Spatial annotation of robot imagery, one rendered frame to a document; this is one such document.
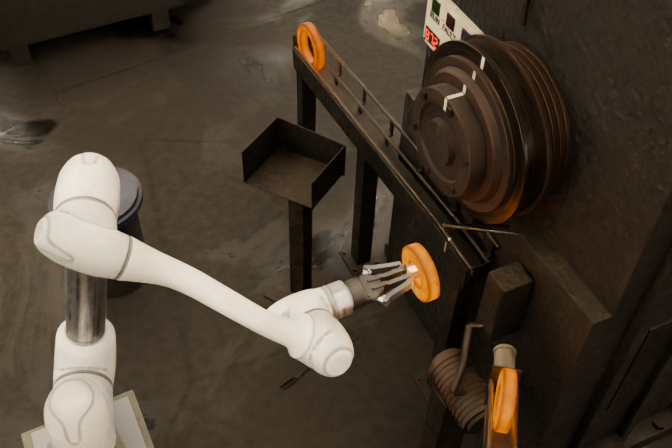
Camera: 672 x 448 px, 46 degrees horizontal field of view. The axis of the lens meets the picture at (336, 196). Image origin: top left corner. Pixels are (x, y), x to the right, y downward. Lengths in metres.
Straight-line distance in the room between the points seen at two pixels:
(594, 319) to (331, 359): 0.65
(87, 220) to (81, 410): 0.57
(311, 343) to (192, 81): 2.41
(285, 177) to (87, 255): 1.04
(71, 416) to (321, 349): 0.68
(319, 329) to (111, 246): 0.48
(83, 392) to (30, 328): 1.01
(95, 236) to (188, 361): 1.25
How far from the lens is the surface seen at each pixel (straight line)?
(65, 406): 2.12
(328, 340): 1.76
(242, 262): 3.13
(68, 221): 1.71
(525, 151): 1.82
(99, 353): 2.21
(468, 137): 1.85
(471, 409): 2.21
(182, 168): 3.52
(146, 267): 1.75
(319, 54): 2.97
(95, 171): 1.83
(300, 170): 2.61
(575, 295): 2.04
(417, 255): 1.99
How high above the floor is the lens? 2.42
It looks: 46 degrees down
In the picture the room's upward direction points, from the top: 2 degrees clockwise
